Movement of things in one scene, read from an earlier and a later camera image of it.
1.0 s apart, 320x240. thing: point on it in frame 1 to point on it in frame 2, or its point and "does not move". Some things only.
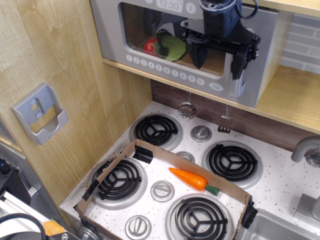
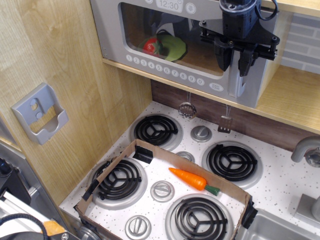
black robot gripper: (222, 26) to (239, 29)
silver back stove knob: (201, 134) does not move
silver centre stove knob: (162, 191) does not move
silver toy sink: (267, 226) does not move
